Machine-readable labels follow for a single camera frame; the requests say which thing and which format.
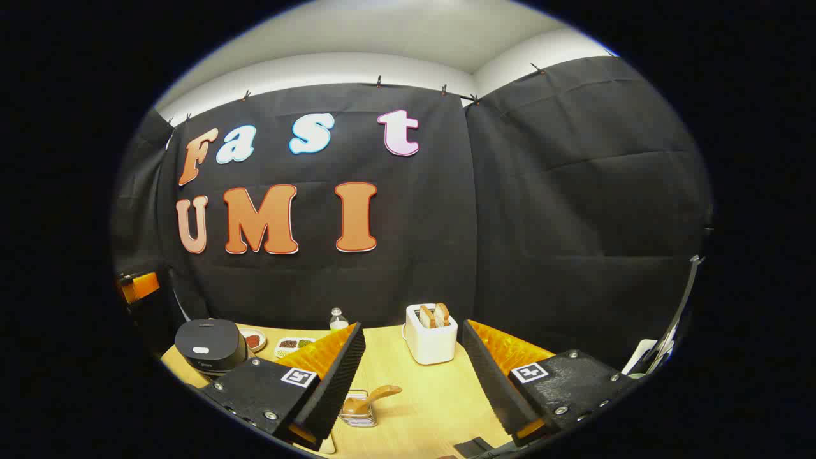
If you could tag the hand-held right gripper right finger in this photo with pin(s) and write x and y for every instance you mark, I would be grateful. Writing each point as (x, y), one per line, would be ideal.
(494, 382)

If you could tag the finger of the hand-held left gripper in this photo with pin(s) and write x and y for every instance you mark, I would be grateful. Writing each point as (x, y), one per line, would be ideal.
(141, 287)

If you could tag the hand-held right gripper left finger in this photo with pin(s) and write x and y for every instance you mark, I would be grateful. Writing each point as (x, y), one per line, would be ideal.
(338, 382)

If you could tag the wooden spoon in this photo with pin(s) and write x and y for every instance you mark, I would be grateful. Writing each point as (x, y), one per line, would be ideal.
(376, 394)

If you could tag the black rice cooker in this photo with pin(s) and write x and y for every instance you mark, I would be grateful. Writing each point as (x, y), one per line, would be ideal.
(207, 344)

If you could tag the small green drink bottle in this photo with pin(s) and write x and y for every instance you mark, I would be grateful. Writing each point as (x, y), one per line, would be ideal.
(338, 322)

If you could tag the white divided grain tray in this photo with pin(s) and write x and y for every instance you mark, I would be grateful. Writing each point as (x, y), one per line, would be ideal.
(290, 344)

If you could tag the white toaster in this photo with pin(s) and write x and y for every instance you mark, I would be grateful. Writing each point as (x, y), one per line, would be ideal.
(430, 344)

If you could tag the toasted bread slice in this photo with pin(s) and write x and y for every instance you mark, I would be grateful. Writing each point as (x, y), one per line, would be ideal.
(442, 313)
(426, 317)

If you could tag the round dish of red beans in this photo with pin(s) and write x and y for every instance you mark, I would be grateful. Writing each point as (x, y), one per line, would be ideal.
(254, 340)

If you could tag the black backdrop cloth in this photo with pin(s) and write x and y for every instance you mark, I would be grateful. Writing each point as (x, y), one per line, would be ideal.
(510, 223)

